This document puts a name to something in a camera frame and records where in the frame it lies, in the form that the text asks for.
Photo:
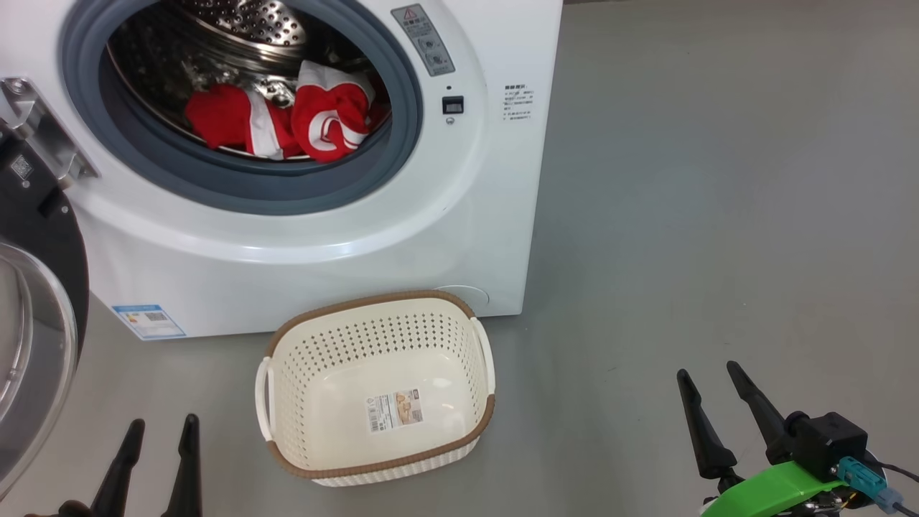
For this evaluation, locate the red and white garment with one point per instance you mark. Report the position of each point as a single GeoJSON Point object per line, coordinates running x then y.
{"type": "Point", "coordinates": [330, 115]}

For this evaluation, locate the round white filter cover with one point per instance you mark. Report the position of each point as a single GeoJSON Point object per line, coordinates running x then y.
{"type": "Point", "coordinates": [474, 296]}

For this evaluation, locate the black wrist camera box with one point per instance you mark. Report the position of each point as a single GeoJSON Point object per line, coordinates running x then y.
{"type": "Point", "coordinates": [826, 438]}

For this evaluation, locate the grey warning sticker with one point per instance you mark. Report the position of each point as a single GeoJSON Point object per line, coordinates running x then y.
{"type": "Point", "coordinates": [423, 39]}

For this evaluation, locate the blue energy label sticker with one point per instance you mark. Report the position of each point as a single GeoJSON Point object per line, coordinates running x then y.
{"type": "Point", "coordinates": [148, 322]}

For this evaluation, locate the silver metal door hinge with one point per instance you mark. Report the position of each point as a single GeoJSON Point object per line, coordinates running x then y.
{"type": "Point", "coordinates": [36, 122]}

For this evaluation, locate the black round washer door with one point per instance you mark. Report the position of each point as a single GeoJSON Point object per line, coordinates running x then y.
{"type": "Point", "coordinates": [43, 230]}

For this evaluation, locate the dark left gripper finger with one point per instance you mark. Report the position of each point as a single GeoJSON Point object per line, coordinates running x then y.
{"type": "Point", "coordinates": [187, 488]}
{"type": "Point", "coordinates": [118, 488]}

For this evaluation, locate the stainless steel washing machine drum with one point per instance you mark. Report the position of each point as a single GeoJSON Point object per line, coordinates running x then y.
{"type": "Point", "coordinates": [244, 21]}

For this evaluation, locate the printed product label sticker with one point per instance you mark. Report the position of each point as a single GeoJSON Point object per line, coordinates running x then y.
{"type": "Point", "coordinates": [395, 411]}

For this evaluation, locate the black door latch socket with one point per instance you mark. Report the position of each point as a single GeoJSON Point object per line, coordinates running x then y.
{"type": "Point", "coordinates": [452, 105]}

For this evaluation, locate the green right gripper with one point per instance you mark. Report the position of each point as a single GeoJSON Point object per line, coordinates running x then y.
{"type": "Point", "coordinates": [768, 492]}

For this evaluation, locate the white front-load washing machine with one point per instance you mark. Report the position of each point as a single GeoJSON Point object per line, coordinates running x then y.
{"type": "Point", "coordinates": [359, 258]}

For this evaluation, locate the cream laundry basket brown rim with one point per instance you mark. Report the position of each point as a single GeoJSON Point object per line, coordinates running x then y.
{"type": "Point", "coordinates": [330, 359]}

